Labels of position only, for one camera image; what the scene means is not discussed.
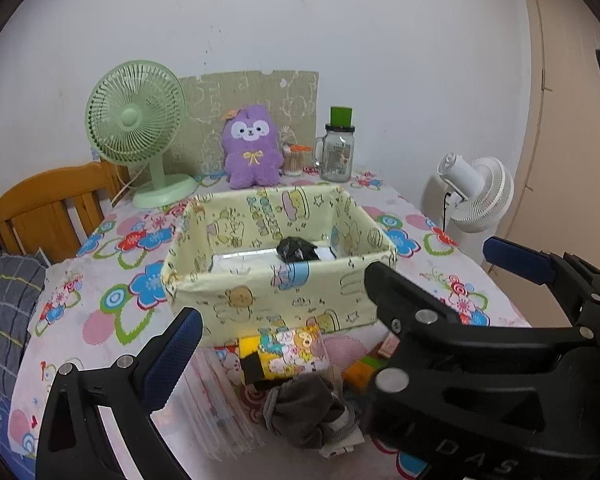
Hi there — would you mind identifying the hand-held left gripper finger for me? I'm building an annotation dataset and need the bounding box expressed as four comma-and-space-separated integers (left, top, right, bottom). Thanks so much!
34, 307, 204, 480

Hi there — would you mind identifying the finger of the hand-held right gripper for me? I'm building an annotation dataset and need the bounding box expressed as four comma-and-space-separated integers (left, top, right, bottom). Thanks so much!
364, 260, 582, 433
483, 236, 600, 350

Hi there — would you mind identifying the green orange tissue pack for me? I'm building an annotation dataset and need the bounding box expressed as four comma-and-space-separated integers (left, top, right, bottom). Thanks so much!
342, 352, 388, 392

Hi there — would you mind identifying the yellow printed fabric storage box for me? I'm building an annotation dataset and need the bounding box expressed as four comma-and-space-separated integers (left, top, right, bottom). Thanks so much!
162, 185, 399, 349

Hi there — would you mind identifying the cartoon printed yellow tissue pack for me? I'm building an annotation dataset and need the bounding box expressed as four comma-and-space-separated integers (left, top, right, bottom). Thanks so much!
238, 325, 329, 387

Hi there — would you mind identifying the grey drawstring pouch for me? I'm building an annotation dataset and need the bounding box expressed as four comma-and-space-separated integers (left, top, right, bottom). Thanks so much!
262, 375, 364, 449

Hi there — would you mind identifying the small pink packet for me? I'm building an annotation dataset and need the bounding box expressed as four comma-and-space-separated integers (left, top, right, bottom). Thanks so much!
377, 335, 401, 361

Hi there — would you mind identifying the stack of clear plastic sleeves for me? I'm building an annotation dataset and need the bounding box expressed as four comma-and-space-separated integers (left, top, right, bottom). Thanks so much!
179, 349, 267, 462

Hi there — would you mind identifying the white standing fan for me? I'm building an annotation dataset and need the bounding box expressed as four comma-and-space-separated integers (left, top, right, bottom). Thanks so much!
437, 154, 515, 262

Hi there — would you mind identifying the black crumpled bag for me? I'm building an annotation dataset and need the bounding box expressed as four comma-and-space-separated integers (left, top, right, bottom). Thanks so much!
276, 236, 320, 264

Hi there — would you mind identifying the beige door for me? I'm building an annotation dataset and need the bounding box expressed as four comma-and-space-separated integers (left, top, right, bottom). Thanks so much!
509, 0, 600, 273

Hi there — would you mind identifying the glass mug jar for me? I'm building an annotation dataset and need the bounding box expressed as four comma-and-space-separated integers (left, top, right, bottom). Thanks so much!
313, 124, 356, 184

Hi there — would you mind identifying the grey plaid pillow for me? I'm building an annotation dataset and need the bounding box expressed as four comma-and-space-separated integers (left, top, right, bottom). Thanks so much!
0, 237, 49, 411

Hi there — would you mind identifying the cotton swab jar orange lid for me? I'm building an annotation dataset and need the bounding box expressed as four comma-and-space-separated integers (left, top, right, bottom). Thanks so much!
281, 142, 314, 177

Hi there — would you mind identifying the purple plush toy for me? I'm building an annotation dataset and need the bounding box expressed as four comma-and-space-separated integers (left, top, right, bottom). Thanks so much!
221, 105, 285, 190

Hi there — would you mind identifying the green desk fan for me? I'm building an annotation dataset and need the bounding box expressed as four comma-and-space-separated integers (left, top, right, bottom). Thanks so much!
84, 60, 199, 210

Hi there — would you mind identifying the printed green cardboard sheet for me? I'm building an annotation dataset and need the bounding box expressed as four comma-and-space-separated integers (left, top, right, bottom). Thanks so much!
177, 70, 320, 179

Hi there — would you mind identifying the black fan cable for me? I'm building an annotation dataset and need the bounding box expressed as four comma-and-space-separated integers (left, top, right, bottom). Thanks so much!
442, 189, 457, 233

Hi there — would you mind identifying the white fan cable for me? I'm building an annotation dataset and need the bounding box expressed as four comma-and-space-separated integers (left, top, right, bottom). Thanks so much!
111, 160, 147, 208

